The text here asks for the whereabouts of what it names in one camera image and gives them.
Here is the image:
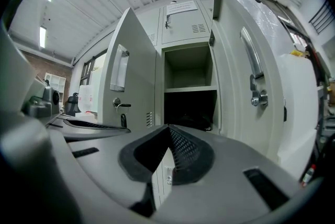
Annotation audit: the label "black office chair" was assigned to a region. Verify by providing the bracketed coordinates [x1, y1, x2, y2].
[64, 92, 82, 117]

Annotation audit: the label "grey metal locker bank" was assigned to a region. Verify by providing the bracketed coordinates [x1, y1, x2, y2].
[135, 0, 222, 208]

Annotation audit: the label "grey metal locker door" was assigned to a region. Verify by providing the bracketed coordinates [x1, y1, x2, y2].
[97, 7, 158, 132]
[209, 0, 285, 166]

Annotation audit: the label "small yellow packet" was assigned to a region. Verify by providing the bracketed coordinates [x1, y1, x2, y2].
[289, 49, 306, 58]

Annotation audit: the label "white paper notice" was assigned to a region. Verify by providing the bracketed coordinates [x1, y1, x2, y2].
[166, 0, 199, 16]

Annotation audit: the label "small red-capped plastic bottle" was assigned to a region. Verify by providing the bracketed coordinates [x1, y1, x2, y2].
[300, 164, 317, 187]

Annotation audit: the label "black fabric bag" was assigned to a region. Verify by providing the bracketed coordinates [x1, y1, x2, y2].
[170, 112, 213, 132]

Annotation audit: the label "black window frame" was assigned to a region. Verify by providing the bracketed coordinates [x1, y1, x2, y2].
[80, 50, 108, 87]

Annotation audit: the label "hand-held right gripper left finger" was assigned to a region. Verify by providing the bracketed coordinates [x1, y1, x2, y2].
[66, 125, 168, 218]

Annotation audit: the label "hanging clothes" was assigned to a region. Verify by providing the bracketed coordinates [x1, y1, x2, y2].
[306, 44, 332, 82]

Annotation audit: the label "plastic wrapped board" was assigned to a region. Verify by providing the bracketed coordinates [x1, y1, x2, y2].
[235, 0, 294, 58]

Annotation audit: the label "white boxy appliance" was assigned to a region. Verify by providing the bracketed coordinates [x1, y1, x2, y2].
[276, 52, 321, 181]

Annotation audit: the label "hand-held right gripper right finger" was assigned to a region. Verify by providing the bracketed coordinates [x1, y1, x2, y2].
[157, 125, 302, 224]

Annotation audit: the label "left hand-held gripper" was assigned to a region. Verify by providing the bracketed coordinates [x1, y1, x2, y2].
[22, 86, 131, 140]

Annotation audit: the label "white shelf unit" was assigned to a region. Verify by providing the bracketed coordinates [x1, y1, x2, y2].
[44, 72, 66, 108]

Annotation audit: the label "black metal railing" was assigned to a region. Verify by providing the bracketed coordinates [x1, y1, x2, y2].
[308, 0, 334, 35]

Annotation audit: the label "small black-headed key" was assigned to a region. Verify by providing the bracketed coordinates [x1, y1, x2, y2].
[115, 102, 132, 128]

